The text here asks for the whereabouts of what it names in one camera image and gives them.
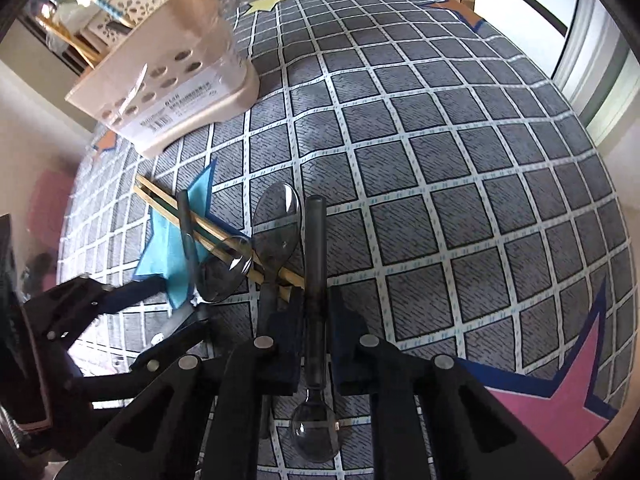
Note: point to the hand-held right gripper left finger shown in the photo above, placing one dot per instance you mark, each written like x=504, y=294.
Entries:
x=285, y=355

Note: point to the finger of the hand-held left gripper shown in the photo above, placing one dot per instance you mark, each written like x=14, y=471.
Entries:
x=165, y=347
x=135, y=292

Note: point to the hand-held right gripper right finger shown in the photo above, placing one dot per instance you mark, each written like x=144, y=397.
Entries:
x=350, y=360

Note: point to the clear grey plastic spoon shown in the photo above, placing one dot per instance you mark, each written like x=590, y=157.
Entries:
x=315, y=250
x=222, y=272
x=277, y=220

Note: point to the beige plastic utensil holder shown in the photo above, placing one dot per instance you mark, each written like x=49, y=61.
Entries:
x=190, y=75

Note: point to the pink plastic stool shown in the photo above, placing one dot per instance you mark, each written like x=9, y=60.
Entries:
x=50, y=200

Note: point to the crumpled clear plastic bag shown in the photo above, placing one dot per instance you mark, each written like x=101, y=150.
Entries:
x=240, y=0

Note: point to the white sliding door frame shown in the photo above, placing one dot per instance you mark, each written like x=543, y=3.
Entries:
x=600, y=70

